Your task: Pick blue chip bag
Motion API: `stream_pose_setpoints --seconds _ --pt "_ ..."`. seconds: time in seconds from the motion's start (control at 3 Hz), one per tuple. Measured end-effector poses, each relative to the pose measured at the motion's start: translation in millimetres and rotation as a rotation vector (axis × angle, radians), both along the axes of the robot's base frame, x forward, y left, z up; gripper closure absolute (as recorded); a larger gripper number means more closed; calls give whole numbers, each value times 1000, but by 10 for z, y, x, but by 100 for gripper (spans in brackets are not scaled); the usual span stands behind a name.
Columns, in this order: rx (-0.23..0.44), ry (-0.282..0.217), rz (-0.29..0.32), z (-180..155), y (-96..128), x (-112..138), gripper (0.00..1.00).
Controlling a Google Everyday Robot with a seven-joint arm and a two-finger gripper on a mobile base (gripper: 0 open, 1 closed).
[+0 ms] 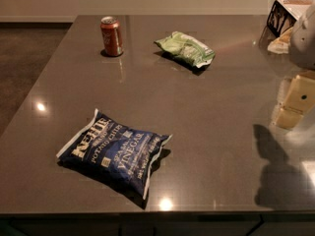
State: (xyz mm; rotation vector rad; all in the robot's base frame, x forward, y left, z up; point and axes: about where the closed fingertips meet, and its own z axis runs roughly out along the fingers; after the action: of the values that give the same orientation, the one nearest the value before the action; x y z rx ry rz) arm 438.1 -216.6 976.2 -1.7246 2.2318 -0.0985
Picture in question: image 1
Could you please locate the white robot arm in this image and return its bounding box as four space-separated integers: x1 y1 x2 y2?
274 4 315 129

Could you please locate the black wire basket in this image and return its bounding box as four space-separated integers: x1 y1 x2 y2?
267 0 296 37

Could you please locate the green chip bag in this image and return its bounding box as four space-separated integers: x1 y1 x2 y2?
155 31 216 68

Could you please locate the blue Kettle chip bag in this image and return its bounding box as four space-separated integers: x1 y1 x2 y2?
56 109 171 199

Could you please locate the red soda can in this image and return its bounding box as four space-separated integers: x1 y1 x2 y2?
100 16 123 57

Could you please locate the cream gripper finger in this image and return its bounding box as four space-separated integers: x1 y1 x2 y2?
275 70 315 130

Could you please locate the white paper sheet on basket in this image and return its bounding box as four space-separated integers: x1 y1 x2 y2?
278 0 314 20

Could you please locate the cream packet beside basket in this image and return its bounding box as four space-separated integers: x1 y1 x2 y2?
267 28 293 54

